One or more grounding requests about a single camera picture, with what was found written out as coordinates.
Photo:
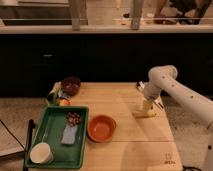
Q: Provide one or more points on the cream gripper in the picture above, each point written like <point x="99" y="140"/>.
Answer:
<point x="147" y="107"/>

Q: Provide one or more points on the brown food cluster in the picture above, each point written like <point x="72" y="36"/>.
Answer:
<point x="73" y="119"/>

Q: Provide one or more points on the person in background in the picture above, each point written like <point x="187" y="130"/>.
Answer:
<point x="183" y="6"/>

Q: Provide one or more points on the black rod beside tray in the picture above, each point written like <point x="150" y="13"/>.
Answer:
<point x="31" y="126"/>

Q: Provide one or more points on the yellow banana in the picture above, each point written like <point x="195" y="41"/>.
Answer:
<point x="142" y="114"/>

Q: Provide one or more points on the dark maroon bowl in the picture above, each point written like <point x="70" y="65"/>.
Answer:
<point x="71" y="85"/>

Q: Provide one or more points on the white cup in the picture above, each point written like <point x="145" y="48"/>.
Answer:
<point x="41" y="153"/>

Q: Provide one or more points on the grey-blue sponge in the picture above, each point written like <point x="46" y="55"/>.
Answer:
<point x="69" y="135"/>

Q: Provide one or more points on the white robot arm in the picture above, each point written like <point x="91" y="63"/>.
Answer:
<point x="163" y="78"/>

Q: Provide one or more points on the red-orange bowl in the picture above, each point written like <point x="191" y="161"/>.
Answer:
<point x="101" y="128"/>

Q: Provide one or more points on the orange-red fruit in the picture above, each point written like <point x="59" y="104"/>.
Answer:
<point x="64" y="102"/>

